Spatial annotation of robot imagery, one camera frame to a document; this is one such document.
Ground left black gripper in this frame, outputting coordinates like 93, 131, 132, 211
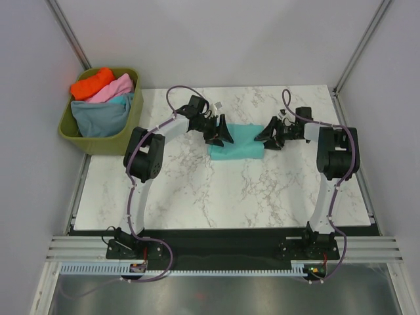
195, 115, 233, 148

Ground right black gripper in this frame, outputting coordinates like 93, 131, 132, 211
254, 116, 299, 151

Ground teal t shirt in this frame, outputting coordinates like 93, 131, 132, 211
207, 124, 264, 161

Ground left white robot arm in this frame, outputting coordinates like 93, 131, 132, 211
106, 95, 234, 260

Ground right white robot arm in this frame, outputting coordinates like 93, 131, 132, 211
254, 107, 360, 260

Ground light blue t shirt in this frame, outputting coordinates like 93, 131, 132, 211
108, 93, 135, 111

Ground pink t shirt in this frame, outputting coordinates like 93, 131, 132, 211
85, 73, 134, 103

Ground grey blue t shirt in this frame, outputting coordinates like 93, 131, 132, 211
70, 100, 131, 138

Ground orange t shirt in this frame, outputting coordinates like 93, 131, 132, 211
70, 68, 116, 100

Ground olive green plastic bin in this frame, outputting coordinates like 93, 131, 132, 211
58, 68, 144, 156

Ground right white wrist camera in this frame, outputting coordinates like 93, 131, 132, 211
278, 109, 287, 120

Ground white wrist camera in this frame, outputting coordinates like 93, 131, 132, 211
211, 102, 222, 115
278, 109, 287, 120

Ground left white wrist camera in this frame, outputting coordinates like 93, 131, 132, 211
211, 102, 222, 115

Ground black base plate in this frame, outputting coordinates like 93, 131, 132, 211
122, 228, 338, 270

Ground white slotted cable duct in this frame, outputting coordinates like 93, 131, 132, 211
59, 261, 307, 277

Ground aluminium extrusion rail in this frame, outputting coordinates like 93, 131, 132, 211
45, 234, 112, 263

